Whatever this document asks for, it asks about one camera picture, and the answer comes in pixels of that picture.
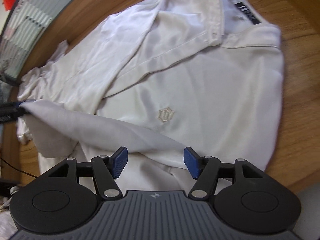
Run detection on frosted glass desk partition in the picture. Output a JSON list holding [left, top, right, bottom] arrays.
[[1, 0, 72, 86]]

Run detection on black thin cable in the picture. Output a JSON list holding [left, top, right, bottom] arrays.
[[0, 154, 40, 179]]

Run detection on cream satin shirt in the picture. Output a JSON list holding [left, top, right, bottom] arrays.
[[18, 0, 284, 191]]

